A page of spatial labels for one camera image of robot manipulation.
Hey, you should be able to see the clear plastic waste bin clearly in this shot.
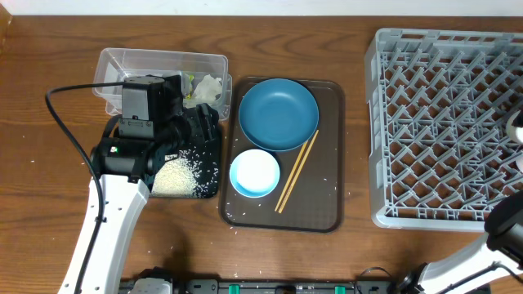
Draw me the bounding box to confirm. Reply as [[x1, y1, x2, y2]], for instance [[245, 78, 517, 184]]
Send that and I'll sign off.
[[94, 48, 232, 121]]

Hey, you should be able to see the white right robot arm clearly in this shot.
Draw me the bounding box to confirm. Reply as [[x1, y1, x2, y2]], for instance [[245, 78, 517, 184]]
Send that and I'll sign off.
[[390, 191, 522, 294]]

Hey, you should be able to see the grey dishwasher rack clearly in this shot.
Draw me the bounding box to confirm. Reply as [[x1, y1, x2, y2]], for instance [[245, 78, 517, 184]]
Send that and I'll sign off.
[[364, 28, 522, 232]]

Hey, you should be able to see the wooden chopstick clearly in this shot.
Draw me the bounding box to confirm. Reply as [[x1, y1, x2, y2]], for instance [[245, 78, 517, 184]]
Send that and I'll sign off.
[[275, 140, 309, 213], [279, 130, 319, 214]]

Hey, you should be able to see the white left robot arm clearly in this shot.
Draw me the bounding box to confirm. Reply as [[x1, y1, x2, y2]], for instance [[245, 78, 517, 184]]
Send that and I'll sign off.
[[45, 73, 221, 293]]

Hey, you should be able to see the dark blue plate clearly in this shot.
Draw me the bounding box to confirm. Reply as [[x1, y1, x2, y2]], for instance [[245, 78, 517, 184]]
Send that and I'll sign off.
[[239, 78, 320, 152]]

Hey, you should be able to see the spilled rice pile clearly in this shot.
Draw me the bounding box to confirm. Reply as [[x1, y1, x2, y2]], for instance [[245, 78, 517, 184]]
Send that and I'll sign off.
[[152, 149, 220, 198]]

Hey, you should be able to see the light blue bowl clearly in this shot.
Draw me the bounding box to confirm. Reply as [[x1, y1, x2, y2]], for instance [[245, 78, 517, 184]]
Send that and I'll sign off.
[[229, 149, 280, 198]]

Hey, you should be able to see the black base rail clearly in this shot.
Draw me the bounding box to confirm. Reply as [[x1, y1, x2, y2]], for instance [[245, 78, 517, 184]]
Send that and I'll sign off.
[[117, 267, 396, 294]]

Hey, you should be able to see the black waste tray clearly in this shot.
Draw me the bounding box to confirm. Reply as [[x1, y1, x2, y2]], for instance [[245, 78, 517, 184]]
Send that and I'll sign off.
[[109, 118, 224, 199]]

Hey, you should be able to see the yellow green snack wrapper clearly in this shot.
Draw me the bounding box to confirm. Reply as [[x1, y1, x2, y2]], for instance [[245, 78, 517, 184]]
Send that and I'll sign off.
[[181, 73, 194, 100]]

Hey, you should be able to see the brown serving tray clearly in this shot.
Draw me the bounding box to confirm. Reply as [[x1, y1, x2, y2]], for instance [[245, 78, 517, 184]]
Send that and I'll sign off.
[[220, 77, 345, 233]]

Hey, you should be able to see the crumpled white tissue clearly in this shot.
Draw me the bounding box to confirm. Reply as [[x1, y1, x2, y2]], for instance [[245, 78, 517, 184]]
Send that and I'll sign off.
[[191, 74, 222, 103]]

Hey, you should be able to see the white cup pink inside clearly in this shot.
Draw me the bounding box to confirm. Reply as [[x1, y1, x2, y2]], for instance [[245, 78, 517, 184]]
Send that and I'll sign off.
[[506, 110, 522, 145]]

